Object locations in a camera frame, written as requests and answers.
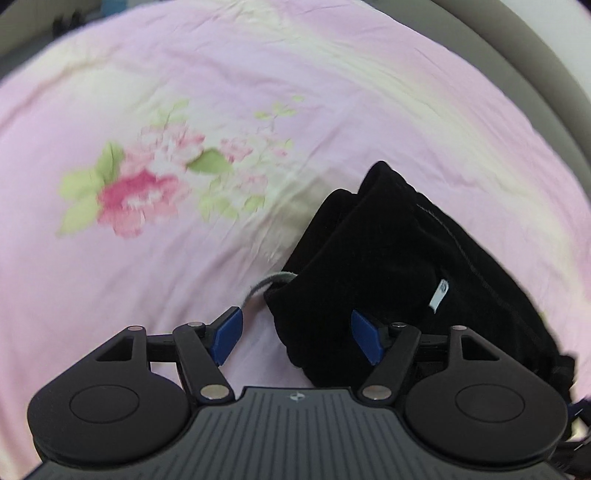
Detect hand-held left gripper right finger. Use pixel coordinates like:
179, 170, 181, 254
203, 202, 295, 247
351, 310, 505, 401

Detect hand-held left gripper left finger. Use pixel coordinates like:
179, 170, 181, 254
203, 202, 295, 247
93, 306, 233, 403

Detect black pants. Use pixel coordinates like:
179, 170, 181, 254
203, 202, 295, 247
245, 160, 577, 403

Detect pink floral blanket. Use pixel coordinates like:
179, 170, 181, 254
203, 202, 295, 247
0, 0, 591, 480

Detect grey padded headboard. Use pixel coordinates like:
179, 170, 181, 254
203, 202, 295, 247
436, 0, 591, 227

